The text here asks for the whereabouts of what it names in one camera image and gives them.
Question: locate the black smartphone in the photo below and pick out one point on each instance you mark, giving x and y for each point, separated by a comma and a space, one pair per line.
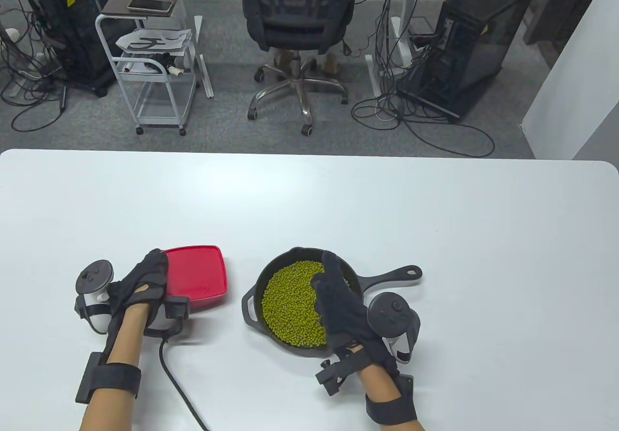
150, 5

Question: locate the white printed papers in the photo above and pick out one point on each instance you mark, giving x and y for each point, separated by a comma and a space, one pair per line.
154, 41

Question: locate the black mesh office chair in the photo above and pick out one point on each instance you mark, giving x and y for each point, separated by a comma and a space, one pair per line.
290, 29

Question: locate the person's left forearm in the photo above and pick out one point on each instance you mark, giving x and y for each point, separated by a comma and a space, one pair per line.
121, 368

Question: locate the black computer tower case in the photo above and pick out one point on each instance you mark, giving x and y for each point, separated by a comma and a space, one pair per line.
483, 49
72, 29

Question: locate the white and red device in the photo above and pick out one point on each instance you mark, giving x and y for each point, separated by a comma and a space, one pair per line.
140, 66

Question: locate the red plastic container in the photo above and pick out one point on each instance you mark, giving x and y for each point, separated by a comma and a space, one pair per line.
208, 303

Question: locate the dark brown cabinet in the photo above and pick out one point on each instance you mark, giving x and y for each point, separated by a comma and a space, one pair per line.
556, 5

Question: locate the person's left hand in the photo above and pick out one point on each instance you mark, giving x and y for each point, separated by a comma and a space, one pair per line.
140, 286

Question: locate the black cast iron frying pan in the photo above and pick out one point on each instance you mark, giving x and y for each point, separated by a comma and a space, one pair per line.
309, 305

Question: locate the white round object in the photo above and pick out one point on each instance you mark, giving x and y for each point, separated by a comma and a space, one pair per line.
13, 34

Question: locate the small white roll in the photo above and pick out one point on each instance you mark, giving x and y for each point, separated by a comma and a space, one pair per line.
175, 71

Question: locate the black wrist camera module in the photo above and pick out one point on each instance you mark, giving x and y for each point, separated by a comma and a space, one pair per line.
176, 307
333, 375

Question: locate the red plastic container lid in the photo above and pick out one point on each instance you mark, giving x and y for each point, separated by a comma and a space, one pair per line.
196, 271

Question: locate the pile of green mung beans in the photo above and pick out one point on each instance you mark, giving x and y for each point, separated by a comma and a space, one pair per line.
290, 305

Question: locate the person's right hand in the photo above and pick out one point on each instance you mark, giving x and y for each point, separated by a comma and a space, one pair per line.
343, 305

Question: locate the grey white handheld controller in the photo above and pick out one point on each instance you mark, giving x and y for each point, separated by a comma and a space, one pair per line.
389, 315
94, 281

